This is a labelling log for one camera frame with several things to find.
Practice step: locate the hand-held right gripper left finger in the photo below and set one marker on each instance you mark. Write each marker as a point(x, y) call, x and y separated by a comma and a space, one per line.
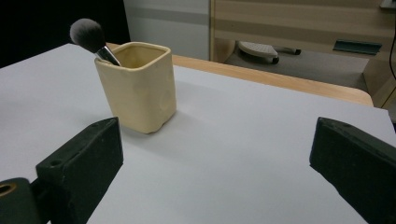
point(84, 168)

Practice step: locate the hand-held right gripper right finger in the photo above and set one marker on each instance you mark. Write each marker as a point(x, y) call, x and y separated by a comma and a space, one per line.
point(361, 168)

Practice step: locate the cream square ceramic cup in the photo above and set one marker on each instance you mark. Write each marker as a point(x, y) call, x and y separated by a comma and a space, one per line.
point(140, 93)

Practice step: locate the black makeup brush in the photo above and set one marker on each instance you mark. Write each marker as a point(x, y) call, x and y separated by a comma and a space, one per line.
point(87, 34)

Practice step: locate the white table cover sheet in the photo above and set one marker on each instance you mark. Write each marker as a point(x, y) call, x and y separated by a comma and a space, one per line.
point(218, 149)

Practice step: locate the black curtain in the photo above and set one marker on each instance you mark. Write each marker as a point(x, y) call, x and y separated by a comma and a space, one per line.
point(46, 18)

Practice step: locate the light wooden desk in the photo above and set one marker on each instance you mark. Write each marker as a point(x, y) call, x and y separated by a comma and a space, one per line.
point(295, 21)

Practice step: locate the white cabinet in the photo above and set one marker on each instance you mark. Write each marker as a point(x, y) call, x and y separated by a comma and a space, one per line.
point(168, 28)

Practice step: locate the white wall socket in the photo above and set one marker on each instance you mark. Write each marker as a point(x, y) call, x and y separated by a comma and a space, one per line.
point(388, 3)

